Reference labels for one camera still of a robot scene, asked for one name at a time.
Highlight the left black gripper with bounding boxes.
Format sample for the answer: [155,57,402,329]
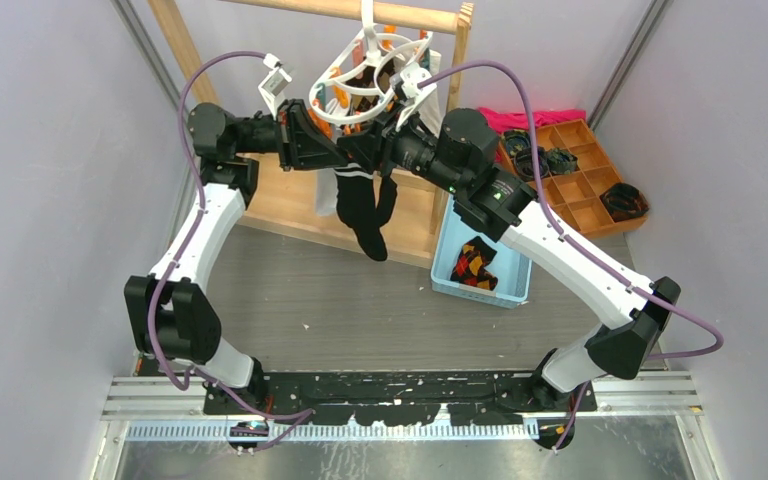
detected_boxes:
[233,100,349,172]

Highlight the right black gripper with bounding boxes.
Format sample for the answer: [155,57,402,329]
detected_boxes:
[335,100,465,199]

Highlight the white clip sock hanger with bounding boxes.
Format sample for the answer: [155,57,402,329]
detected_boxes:
[309,1,433,139]

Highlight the red yellow argyle sock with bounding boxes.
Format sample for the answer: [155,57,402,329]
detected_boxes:
[449,236,498,291]

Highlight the black sock white stripes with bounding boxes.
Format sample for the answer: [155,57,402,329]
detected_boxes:
[375,176,398,227]

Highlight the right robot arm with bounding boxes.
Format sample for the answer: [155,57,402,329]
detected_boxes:
[337,108,680,411]

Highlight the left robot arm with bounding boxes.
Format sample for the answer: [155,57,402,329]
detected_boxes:
[124,99,346,414]

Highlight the white sock with stripes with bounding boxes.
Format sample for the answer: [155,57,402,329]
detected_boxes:
[314,169,338,217]

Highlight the white sock right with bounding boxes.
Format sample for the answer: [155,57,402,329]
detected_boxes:
[418,50,443,137]

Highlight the pink cloth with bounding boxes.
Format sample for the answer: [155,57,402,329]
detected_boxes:
[476,106,587,137]

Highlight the rolled dark sock in tray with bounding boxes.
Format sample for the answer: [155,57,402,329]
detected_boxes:
[502,129,532,158]

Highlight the rolled dark sock centre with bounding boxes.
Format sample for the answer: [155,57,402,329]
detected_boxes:
[512,147,550,182]

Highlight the rolled dark sock right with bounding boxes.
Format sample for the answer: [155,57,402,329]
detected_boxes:
[545,148,578,175]

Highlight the light blue plastic basket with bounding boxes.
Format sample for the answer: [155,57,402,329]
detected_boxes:
[430,197,532,309]

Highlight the wooden compartment tray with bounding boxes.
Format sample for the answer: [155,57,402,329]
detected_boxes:
[495,118,650,241]

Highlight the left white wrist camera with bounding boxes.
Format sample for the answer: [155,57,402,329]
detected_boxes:
[258,53,292,117]

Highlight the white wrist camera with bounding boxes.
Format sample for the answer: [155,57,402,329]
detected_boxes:
[391,63,435,131]
[258,53,292,117]

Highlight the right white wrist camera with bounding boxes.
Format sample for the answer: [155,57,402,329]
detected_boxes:
[391,63,435,131]

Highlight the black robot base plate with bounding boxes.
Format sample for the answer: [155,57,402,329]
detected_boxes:
[204,371,597,448]

